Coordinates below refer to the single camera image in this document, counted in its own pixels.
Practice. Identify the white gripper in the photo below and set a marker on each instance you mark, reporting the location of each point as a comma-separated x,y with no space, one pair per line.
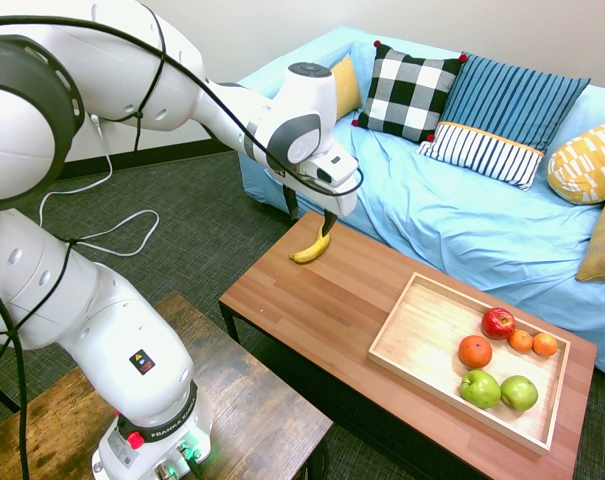
346,201

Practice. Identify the yellow banana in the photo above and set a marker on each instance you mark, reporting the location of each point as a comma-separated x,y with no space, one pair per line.
312,252

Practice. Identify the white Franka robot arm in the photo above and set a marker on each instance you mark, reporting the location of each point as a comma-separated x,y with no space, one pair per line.
132,75

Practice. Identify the light wooden tray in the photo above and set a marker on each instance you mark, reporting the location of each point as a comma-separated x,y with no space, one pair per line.
422,330

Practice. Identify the reddish wooden coffee table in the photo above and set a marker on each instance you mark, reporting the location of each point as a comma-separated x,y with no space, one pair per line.
332,310

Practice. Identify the plain yellow pillow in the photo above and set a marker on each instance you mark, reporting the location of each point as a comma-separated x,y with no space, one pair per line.
348,87

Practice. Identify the light blue covered sofa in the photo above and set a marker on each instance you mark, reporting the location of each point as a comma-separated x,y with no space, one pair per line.
457,215

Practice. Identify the black white checkered pillow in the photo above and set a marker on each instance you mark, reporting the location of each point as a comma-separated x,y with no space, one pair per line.
407,92

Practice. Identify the white navy striped pillow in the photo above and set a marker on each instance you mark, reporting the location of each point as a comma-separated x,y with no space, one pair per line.
482,152

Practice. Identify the dark rustic wooden table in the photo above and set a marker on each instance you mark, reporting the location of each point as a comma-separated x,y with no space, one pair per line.
262,410

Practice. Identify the large orange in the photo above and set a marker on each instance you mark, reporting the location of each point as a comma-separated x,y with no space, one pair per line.
475,352

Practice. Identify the red apple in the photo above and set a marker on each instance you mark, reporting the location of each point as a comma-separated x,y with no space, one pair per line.
498,324

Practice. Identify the blue striped pillow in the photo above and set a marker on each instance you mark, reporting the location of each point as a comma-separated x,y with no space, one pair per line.
517,97

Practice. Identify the green apple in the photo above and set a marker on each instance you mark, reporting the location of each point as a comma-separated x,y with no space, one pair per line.
519,393
480,390

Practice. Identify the small orange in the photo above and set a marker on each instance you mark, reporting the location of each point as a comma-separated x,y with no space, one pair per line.
545,344
520,341

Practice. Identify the yellow white patterned pillow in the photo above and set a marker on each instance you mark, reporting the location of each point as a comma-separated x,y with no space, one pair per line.
589,162

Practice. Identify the mustard woven pillow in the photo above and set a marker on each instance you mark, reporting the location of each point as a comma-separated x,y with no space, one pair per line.
604,240

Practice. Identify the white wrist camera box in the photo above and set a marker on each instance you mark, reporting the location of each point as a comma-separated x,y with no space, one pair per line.
334,170

